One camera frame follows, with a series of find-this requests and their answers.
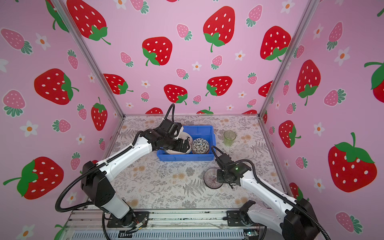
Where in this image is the cream floral plate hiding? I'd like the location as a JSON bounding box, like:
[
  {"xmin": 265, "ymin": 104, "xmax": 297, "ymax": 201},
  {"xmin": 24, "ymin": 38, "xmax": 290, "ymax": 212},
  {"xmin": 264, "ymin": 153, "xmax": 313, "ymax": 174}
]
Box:
[{"xmin": 165, "ymin": 132, "xmax": 193, "ymax": 155}]

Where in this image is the dark leaf patterned bowl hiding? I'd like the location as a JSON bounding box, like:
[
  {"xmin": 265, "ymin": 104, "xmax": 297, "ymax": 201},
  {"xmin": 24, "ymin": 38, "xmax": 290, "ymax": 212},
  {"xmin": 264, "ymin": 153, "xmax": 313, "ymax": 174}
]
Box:
[{"xmin": 204, "ymin": 168, "xmax": 223, "ymax": 190}]

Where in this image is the pink floral bowl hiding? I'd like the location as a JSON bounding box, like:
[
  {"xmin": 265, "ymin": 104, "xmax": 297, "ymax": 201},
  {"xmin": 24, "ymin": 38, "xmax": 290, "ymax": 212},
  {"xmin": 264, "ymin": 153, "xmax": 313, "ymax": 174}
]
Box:
[{"xmin": 192, "ymin": 138, "xmax": 210, "ymax": 155}]

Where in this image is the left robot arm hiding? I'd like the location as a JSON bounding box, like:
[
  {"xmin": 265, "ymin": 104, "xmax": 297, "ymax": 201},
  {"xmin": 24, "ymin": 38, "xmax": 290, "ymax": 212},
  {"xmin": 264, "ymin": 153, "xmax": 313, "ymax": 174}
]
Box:
[{"xmin": 55, "ymin": 127, "xmax": 190, "ymax": 227}]

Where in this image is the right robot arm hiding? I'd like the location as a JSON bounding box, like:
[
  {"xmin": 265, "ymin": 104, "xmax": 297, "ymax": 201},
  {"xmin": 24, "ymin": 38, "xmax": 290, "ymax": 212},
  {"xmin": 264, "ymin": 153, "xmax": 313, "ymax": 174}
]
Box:
[{"xmin": 217, "ymin": 161, "xmax": 331, "ymax": 240}]

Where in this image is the blue plastic bin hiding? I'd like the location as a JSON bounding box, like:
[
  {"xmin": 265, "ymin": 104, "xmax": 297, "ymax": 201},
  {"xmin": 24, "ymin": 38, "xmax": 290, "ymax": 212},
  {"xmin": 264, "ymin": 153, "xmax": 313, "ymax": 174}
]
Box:
[{"xmin": 157, "ymin": 126, "xmax": 216, "ymax": 162}]

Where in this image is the green glass cup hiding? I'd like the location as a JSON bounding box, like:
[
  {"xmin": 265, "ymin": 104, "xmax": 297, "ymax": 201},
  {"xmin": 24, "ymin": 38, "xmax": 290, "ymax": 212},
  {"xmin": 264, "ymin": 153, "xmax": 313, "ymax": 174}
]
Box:
[{"xmin": 224, "ymin": 130, "xmax": 237, "ymax": 147}]

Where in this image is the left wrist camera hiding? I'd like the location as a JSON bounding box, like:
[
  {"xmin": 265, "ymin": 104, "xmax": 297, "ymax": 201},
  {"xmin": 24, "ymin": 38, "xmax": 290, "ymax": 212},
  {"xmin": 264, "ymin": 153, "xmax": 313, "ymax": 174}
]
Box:
[{"xmin": 157, "ymin": 119, "xmax": 183, "ymax": 138}]

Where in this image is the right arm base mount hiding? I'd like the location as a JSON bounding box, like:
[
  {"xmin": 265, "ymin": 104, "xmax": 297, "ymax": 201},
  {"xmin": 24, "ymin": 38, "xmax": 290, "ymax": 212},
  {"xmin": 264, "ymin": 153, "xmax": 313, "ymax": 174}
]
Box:
[{"xmin": 223, "ymin": 210, "xmax": 264, "ymax": 227}]

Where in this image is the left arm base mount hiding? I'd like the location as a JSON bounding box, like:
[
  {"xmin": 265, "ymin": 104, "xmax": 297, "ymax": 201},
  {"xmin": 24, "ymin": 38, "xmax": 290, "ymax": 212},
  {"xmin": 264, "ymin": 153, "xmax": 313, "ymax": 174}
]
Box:
[{"xmin": 107, "ymin": 211, "xmax": 150, "ymax": 229}]

